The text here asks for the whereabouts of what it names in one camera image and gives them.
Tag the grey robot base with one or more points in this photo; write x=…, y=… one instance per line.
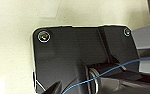
x=147, y=50

